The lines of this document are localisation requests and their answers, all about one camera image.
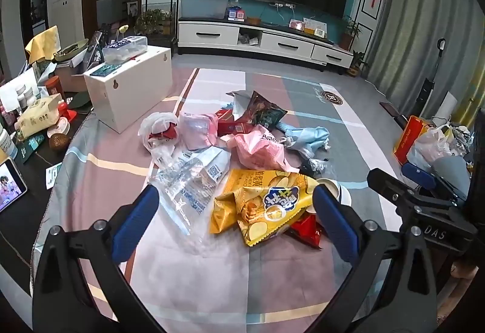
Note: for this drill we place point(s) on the yellow cloth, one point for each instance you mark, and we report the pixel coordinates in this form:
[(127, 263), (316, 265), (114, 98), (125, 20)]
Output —
[(43, 43)]

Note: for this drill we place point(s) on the pink printed plastic bag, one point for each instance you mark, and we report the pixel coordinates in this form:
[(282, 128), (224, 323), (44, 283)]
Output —
[(261, 151)]

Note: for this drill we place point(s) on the grey curtain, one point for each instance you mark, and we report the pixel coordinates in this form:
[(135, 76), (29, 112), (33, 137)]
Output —
[(409, 15)]

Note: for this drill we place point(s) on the yellow chip bag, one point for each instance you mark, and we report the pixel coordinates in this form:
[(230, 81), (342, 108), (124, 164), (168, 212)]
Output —
[(261, 200)]

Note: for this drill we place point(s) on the brown coconut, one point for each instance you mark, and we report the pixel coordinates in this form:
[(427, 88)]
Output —
[(60, 141)]

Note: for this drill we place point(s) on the teal flat packet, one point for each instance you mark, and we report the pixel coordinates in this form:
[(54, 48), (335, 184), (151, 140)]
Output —
[(106, 71)]

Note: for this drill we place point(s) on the yellow patterned curtain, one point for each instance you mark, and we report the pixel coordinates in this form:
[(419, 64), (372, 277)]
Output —
[(473, 102)]

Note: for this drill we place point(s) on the red snack wrapper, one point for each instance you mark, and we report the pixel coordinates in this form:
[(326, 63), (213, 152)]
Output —
[(309, 230)]

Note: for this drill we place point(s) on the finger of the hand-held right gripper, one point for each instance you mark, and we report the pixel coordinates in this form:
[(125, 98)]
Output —
[(435, 227), (416, 174)]

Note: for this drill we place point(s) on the green shallow bowl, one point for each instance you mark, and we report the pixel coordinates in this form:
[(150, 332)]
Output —
[(72, 49)]

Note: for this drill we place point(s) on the tablet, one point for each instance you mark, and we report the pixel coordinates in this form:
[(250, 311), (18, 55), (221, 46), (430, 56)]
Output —
[(9, 185)]

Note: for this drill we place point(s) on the small potted plant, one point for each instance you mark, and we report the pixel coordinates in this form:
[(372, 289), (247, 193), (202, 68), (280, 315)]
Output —
[(357, 64)]

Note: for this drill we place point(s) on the red carton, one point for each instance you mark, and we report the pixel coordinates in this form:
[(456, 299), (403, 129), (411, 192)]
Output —
[(229, 122)]

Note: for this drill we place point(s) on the white desk calendar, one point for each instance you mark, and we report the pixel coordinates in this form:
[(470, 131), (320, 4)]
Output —
[(314, 27)]

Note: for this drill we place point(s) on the orange shopping bag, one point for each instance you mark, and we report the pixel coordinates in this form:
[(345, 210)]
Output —
[(407, 138)]

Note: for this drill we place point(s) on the silver wrapper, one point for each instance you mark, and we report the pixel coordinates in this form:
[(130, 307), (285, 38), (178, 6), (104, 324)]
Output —
[(238, 100)]

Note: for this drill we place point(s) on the bushy potted plant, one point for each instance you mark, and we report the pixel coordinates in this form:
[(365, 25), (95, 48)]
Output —
[(151, 22)]

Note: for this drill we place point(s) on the clear plastic bag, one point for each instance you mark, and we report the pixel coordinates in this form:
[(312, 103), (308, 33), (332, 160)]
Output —
[(185, 181)]

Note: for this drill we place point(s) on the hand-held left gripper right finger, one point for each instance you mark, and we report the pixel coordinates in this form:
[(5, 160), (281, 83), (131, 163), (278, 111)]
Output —
[(335, 223)]

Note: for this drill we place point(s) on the white TV cabinet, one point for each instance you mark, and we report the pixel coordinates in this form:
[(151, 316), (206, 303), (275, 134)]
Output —
[(288, 45)]

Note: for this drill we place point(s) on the large filled white plastic bag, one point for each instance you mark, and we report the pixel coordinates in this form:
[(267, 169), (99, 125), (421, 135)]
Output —
[(430, 147)]

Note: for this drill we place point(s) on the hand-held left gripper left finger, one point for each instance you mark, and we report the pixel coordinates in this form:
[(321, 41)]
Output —
[(136, 221)]

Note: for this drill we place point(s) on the crumpled dark wrapper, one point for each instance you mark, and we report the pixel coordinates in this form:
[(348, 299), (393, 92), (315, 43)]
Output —
[(312, 166)]

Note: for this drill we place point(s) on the dark snack bag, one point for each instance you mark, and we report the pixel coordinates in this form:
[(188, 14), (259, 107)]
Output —
[(261, 109)]

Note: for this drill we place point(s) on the beige packet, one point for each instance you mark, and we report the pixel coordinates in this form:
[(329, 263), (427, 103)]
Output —
[(38, 117)]

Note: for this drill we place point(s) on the white paper cup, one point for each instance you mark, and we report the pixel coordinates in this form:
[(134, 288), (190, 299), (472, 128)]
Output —
[(341, 193)]

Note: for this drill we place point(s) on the pink photo frame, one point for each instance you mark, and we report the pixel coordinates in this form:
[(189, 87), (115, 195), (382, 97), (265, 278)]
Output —
[(296, 25)]

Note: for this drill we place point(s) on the pile of grey clothes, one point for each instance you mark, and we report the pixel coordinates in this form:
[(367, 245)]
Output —
[(460, 138)]

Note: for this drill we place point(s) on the white storage box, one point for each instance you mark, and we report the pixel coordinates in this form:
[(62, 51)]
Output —
[(132, 94)]

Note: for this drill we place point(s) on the blue cloth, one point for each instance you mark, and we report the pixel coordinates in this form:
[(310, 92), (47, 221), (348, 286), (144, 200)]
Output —
[(307, 138)]

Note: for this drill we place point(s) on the grey storage bin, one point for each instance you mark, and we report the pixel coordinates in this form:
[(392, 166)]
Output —
[(202, 7)]

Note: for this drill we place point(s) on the pink translucent bag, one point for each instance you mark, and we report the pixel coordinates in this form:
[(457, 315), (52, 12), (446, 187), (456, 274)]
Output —
[(197, 130)]

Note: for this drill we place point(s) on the dark brown floor mat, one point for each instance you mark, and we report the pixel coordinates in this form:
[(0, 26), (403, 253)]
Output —
[(392, 113)]

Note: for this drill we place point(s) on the upright vacuum cleaner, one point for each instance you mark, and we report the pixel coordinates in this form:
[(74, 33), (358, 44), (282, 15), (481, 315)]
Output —
[(428, 86)]

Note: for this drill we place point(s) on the thin white plastic bag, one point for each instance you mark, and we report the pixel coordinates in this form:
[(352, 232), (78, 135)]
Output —
[(155, 128)]

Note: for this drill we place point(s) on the clear plastic container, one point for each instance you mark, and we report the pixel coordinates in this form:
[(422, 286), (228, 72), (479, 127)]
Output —
[(125, 49)]

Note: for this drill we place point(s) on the white leaflet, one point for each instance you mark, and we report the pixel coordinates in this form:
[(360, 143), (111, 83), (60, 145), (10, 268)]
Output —
[(53, 174)]

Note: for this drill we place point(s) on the red can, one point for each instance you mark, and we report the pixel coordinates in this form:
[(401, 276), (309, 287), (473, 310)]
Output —
[(53, 86)]

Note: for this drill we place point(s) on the open cardboard box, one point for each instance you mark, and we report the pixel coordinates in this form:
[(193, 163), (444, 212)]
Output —
[(70, 77)]

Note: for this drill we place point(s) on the tall potted plant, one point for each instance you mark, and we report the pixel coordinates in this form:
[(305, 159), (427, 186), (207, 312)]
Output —
[(348, 32)]

